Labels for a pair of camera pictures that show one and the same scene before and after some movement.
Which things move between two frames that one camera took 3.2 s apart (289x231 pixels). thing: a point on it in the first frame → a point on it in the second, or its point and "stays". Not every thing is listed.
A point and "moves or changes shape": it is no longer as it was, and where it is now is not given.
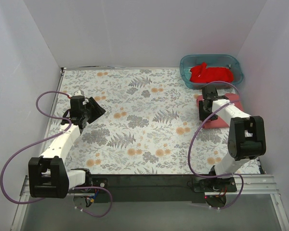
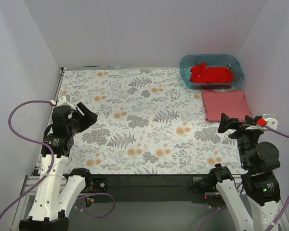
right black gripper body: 209,94 → 239,125
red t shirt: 203,74 stays
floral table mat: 151,125 stays
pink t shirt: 216,121 moves or changes shape
